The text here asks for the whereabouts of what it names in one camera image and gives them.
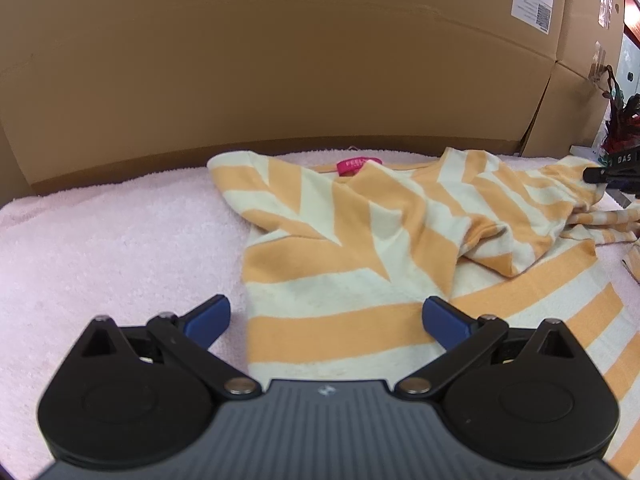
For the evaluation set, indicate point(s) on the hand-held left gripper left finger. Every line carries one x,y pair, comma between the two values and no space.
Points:
207,317

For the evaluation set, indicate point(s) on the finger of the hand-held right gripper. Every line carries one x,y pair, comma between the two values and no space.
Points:
615,176

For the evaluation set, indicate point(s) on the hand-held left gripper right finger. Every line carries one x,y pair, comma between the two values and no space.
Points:
442,320

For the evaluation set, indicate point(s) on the orange white striped shirt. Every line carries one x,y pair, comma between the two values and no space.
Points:
350,260

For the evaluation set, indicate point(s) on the red leafed potted plant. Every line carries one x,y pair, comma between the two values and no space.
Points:
620,125

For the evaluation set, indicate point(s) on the white side table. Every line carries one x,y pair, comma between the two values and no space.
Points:
582,151

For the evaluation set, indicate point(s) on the cardboard box with taped flaps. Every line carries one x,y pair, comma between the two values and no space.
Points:
575,100

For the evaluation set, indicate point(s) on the brown tape patch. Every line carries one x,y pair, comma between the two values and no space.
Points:
598,62

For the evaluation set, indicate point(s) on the pink terry towel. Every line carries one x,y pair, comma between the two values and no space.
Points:
100,250

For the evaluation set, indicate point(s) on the clear tape strip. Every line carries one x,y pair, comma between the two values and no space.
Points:
605,5

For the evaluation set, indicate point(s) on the white label with square codes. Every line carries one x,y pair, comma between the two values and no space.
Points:
531,12

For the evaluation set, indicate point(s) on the large labelled cardboard box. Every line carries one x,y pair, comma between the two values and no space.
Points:
250,60

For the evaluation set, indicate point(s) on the white wall panel with knob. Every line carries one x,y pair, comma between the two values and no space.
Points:
629,60

